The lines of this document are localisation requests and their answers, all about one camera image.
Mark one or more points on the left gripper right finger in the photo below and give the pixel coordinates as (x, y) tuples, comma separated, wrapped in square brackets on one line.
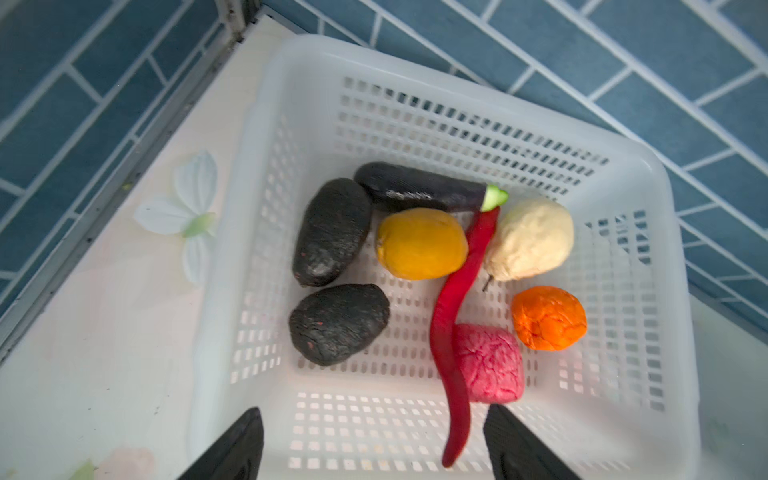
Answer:
[(516, 453)]

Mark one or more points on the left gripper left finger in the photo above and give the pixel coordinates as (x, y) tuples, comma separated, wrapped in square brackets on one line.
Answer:
[(236, 454)]

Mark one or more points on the yellow toy lemon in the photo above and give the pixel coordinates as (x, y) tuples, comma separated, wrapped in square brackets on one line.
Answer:
[(421, 244)]

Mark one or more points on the pink toy fruit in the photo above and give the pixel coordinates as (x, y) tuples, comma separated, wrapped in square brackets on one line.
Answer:
[(490, 361)]

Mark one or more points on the red toy chili pepper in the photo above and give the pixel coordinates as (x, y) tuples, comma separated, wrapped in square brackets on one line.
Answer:
[(441, 333)]

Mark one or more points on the white plastic perforated basket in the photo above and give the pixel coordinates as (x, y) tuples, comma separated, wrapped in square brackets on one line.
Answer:
[(622, 403)]

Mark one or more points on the orange toy tangerine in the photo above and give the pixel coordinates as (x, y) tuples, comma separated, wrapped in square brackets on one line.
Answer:
[(548, 318)]

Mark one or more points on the black toy avocado lower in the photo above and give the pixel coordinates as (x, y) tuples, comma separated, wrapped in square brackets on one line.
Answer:
[(332, 324)]

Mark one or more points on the black toy avocado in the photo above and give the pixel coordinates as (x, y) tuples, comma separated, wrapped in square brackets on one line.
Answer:
[(334, 228), (332, 324)]

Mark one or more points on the black toy avocado upper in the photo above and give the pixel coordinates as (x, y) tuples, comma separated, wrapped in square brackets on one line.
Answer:
[(334, 228)]

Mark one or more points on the dark toy eggplant green stem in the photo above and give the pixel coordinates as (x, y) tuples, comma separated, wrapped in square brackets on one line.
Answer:
[(395, 188)]

